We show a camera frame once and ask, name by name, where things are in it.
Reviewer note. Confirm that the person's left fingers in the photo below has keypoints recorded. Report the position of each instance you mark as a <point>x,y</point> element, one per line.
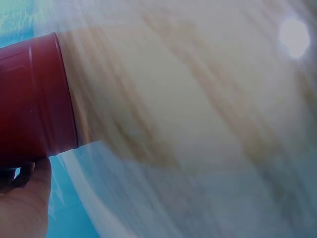
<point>41,173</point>

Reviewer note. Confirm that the person's left hand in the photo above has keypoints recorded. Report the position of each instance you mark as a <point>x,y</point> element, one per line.
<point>24,213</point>

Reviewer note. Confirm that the red metal can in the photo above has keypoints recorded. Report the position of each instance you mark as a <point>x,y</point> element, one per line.
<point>37,99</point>

